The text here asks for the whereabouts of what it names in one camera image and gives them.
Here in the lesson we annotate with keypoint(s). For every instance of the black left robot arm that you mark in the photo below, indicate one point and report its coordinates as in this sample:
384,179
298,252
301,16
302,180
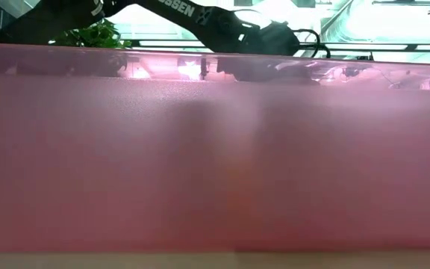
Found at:
207,22

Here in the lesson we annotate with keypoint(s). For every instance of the black horizontal beam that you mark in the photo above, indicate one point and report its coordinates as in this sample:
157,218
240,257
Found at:
411,47

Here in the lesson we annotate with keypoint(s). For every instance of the green leafy plant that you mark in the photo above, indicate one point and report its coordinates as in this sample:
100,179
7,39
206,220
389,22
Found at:
92,35

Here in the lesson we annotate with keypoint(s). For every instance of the red plastic basket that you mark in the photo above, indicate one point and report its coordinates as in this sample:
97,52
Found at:
88,160

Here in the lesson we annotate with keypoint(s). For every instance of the black ceiling rail with hook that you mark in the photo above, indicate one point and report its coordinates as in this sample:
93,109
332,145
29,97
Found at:
405,2

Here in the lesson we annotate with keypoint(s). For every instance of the dark ceiling panel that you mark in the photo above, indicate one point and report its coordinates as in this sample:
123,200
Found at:
246,2
304,3

